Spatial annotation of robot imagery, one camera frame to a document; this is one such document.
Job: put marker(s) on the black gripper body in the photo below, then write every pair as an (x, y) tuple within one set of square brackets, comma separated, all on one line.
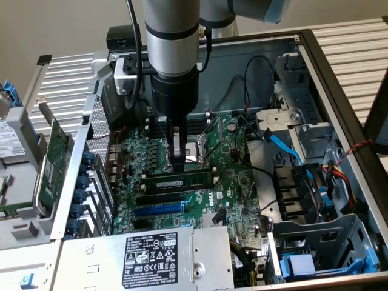
[(175, 94)]

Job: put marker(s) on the RAM memory stick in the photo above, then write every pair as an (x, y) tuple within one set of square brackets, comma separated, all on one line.
[(15, 207), (194, 179)]

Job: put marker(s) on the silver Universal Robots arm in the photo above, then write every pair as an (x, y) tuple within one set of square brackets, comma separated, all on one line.
[(169, 18)]

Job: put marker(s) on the black RAM slot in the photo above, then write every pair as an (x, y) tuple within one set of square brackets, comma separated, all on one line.
[(197, 171), (200, 119), (200, 123), (200, 127), (182, 190), (200, 131)]

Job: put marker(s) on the CPU socket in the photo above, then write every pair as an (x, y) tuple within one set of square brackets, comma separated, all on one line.
[(194, 151)]

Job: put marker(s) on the long black expansion slot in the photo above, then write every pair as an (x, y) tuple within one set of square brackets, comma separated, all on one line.
[(159, 198)]

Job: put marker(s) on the blue expansion slot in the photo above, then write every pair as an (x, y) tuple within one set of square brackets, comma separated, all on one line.
[(159, 209)]

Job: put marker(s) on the green Dell motherboard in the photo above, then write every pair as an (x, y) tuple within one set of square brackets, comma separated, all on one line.
[(233, 182)]

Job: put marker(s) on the silver finned chipset heatsink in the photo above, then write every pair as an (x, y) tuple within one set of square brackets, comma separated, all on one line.
[(207, 219)]

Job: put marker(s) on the open metal PC case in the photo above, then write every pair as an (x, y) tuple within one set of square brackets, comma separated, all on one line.
[(230, 60)]

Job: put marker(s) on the round coin battery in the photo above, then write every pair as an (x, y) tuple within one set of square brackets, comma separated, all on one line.
[(232, 126)]

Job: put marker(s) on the short black expansion slot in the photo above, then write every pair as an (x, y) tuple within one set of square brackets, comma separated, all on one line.
[(143, 223)]

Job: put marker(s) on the silver aluminium corner block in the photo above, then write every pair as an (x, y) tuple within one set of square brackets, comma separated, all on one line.
[(100, 65)]

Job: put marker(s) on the black box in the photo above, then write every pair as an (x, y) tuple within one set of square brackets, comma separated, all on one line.
[(118, 36)]

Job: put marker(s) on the blue card retention clip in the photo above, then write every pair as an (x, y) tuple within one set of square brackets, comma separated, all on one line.
[(80, 196), (76, 210), (82, 182), (70, 237), (73, 225), (88, 157), (85, 170)]

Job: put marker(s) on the black fan with shroud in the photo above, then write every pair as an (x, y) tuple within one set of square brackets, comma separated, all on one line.
[(291, 194)]

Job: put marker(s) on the silver metal disk bay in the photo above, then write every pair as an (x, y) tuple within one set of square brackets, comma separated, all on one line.
[(291, 118)]

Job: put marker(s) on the silver power supply unit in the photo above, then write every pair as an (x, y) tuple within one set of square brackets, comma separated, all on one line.
[(106, 260)]

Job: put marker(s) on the green graphics card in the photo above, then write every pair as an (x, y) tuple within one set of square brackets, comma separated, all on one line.
[(54, 163)]

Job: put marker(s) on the small black end cap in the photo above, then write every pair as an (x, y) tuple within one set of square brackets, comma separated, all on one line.
[(44, 59)]

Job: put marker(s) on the grey metal disk cage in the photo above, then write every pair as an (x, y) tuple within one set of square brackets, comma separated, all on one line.
[(303, 230)]

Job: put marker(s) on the lavender foam pad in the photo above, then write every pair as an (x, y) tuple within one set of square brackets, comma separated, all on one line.
[(301, 265)]

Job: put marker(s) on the silver hard disk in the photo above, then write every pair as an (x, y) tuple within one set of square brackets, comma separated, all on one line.
[(10, 142)]

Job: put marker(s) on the blue plastic latch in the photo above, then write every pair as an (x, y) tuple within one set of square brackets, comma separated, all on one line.
[(28, 280)]

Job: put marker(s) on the dark flat panel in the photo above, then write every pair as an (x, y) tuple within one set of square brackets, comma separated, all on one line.
[(380, 121)]

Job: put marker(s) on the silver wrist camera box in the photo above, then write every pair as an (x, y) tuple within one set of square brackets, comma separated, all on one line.
[(122, 77)]

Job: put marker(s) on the blue plastic drive bracket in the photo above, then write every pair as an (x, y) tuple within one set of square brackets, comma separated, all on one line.
[(285, 267)]

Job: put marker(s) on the blue disk carrier bracket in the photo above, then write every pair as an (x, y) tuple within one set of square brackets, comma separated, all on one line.
[(12, 91)]

